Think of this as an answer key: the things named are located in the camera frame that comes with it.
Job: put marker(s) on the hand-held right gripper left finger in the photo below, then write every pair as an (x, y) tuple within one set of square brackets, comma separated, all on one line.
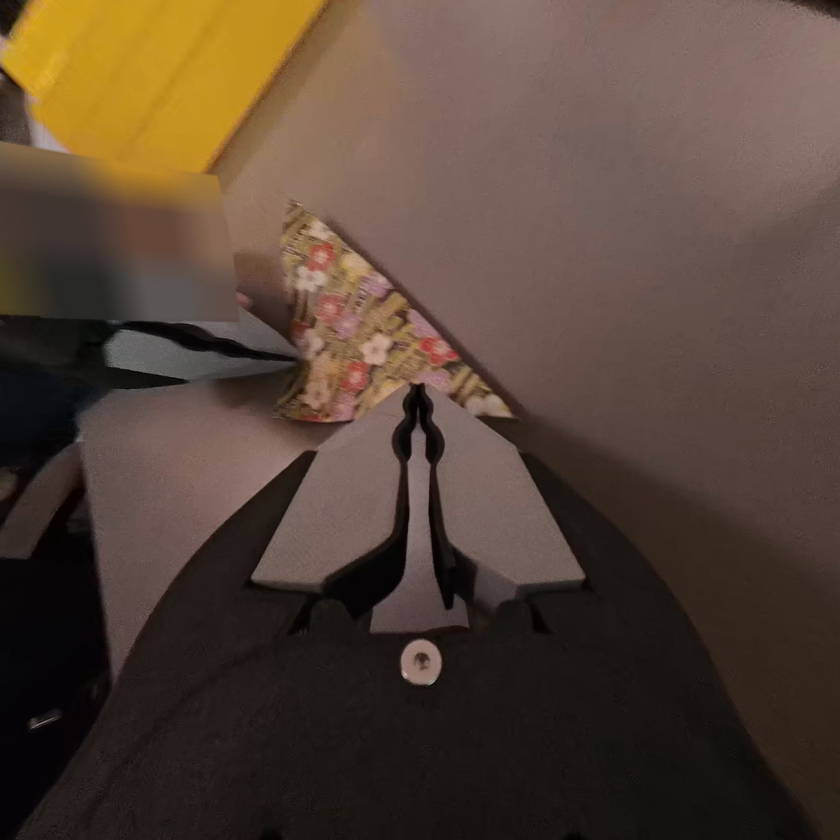
[(334, 518)]

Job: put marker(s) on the floral patterned origami paper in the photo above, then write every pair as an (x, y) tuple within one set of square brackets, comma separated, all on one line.
[(354, 328)]

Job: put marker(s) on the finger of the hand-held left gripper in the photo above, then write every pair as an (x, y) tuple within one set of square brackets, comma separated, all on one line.
[(184, 358), (262, 334)]

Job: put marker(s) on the yellow cardboard box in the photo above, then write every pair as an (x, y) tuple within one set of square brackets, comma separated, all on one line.
[(144, 72)]

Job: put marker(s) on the dark furniture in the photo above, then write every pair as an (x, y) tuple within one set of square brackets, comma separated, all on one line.
[(39, 656)]

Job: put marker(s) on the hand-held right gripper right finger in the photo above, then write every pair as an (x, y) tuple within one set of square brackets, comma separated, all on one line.
[(499, 518)]

